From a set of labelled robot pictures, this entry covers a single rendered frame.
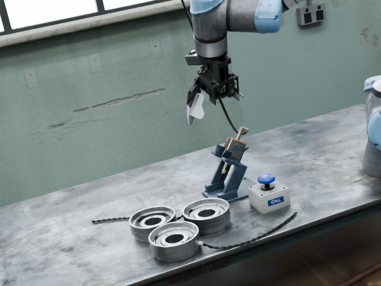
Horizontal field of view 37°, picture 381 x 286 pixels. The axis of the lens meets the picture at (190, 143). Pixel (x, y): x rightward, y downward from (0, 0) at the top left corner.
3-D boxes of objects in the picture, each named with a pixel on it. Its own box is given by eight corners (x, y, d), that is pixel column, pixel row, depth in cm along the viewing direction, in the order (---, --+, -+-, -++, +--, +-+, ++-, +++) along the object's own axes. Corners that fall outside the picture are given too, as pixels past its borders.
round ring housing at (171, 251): (144, 263, 116) (140, 245, 115) (163, 237, 125) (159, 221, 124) (192, 265, 112) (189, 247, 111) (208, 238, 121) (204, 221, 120)
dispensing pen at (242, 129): (206, 185, 139) (233, 122, 138) (220, 190, 141) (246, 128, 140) (210, 188, 137) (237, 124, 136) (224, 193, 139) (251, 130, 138)
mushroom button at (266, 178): (265, 201, 128) (261, 180, 126) (257, 194, 131) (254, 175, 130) (280, 196, 129) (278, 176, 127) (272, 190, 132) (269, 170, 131)
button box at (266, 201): (263, 215, 127) (260, 196, 125) (249, 204, 133) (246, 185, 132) (295, 205, 129) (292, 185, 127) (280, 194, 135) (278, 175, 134)
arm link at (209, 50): (187, 33, 129) (216, 20, 131) (189, 50, 132) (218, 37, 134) (205, 47, 124) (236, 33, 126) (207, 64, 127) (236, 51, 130)
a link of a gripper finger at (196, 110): (191, 133, 137) (207, 100, 134) (178, 121, 141) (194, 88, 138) (200, 134, 140) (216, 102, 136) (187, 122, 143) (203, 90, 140)
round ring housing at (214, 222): (240, 216, 128) (237, 200, 127) (217, 239, 120) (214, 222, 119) (200, 211, 134) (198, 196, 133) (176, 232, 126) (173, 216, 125)
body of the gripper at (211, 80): (214, 108, 134) (210, 66, 126) (194, 90, 140) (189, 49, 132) (240, 95, 137) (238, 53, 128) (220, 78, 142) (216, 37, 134)
